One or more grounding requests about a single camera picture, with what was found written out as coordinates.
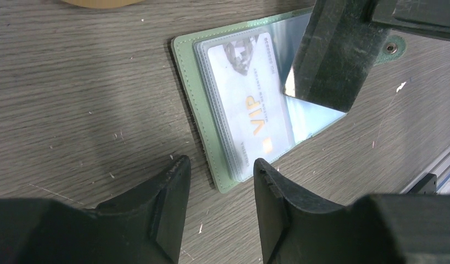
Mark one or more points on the green card holder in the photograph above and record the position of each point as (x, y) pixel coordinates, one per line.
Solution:
(190, 52)

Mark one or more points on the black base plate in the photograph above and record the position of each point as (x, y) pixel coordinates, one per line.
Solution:
(426, 185)

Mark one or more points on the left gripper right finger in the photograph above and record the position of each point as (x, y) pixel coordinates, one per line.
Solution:
(299, 226)

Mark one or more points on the orange oval tray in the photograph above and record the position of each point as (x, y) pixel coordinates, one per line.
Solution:
(101, 4)

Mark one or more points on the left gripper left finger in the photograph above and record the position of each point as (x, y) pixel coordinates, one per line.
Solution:
(142, 225)

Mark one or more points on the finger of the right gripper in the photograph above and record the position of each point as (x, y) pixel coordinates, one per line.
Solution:
(418, 17)

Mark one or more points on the black card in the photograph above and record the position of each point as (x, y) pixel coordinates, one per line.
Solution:
(338, 49)

